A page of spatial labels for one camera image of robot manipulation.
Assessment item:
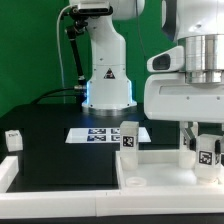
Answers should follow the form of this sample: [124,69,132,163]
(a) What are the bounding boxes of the black camera stand pole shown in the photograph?
[66,9,86,86]

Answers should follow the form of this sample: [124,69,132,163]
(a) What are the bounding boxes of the grey cable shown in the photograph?
[55,4,75,105]

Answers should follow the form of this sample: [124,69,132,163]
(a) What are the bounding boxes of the white square table top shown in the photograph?
[116,150,224,195]

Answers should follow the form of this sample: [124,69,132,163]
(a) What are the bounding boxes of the white fence left wall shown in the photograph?
[0,156,19,193]

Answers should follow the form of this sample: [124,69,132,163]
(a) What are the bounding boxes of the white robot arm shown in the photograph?
[69,0,224,123]

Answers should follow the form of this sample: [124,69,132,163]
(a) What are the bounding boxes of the black cables on table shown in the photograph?
[30,85,88,106]

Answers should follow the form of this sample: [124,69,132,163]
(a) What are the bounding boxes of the marker sheet with tags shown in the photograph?
[65,127,151,143]

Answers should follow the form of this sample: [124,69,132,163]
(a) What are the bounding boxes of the white fence wall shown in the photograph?
[0,156,19,193]
[0,186,224,219]

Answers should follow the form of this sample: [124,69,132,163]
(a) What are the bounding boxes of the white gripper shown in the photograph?
[144,73,224,165]

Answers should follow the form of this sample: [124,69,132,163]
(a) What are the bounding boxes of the white fence front wall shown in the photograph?
[0,186,224,219]

